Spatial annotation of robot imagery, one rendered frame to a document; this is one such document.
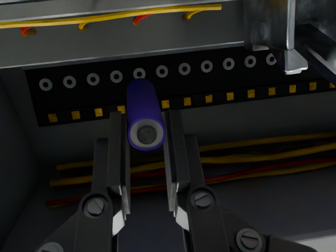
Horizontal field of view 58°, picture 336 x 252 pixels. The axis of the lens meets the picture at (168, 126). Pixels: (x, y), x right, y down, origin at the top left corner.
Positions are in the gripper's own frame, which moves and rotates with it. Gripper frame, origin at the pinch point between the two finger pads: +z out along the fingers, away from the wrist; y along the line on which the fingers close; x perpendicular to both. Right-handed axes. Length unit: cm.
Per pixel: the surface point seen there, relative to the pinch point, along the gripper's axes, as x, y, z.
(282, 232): -11.0, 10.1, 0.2
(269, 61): -5.8, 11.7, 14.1
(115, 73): -6.1, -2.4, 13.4
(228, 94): -8.0, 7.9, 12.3
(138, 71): -6.0, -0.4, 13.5
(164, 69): -5.9, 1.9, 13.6
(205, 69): -6.1, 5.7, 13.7
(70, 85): -6.8, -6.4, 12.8
